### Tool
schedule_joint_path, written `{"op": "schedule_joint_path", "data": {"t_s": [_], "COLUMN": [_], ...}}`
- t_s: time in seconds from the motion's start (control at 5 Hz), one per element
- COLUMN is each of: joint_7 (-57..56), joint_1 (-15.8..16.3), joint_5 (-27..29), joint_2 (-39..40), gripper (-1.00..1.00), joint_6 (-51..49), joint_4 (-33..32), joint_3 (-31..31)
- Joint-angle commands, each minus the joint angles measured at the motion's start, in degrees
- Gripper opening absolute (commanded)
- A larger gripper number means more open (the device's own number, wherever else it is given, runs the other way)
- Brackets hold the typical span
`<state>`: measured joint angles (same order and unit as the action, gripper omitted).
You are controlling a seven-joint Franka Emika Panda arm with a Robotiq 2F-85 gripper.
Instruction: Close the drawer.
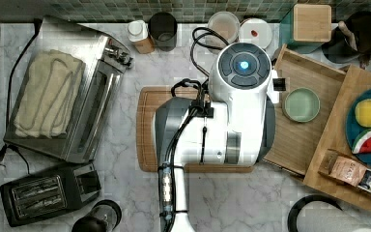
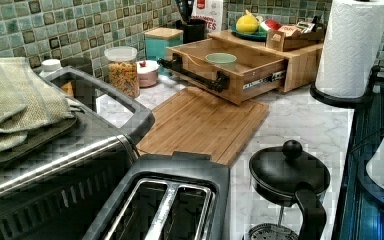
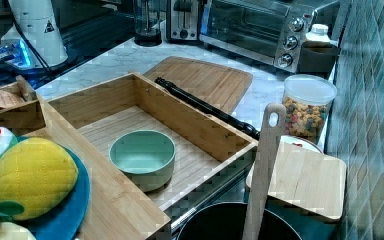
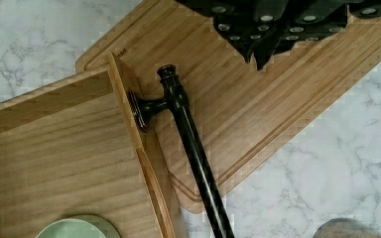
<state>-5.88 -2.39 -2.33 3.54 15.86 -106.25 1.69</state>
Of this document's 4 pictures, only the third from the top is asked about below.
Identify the black drawer handle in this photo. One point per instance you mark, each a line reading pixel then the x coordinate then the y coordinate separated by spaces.
pixel 203 106

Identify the wooden drawer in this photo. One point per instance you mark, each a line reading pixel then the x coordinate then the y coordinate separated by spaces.
pixel 206 148

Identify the white bottle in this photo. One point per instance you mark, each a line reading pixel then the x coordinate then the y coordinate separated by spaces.
pixel 318 35

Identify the silver black toaster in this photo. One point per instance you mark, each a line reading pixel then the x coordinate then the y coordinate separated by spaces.
pixel 183 20

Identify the silver toaster oven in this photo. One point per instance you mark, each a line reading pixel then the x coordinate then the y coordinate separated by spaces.
pixel 268 31

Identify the wooden tea box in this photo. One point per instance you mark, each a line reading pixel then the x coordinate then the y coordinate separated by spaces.
pixel 25 116

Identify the large wooden cutting board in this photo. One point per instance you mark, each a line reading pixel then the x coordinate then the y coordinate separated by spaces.
pixel 220 86

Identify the teal canister with wooden lid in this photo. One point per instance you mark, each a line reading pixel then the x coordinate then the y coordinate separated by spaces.
pixel 307 191

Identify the cereal jar with lid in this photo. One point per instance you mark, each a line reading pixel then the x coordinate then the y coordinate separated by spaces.
pixel 307 100

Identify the black french press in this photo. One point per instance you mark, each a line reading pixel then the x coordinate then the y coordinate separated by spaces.
pixel 147 22

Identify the dark brown cup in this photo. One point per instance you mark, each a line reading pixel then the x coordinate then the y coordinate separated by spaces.
pixel 317 57

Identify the black pot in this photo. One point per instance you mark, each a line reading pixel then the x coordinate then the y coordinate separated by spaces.
pixel 225 221

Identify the wooden spatula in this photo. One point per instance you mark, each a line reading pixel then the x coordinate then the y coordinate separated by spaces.
pixel 271 130

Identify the teal plate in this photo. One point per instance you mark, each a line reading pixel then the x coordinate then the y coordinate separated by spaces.
pixel 63 221

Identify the green bowl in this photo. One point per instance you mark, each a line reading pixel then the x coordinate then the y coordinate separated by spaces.
pixel 146 157

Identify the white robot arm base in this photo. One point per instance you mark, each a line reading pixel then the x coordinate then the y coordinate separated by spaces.
pixel 34 42

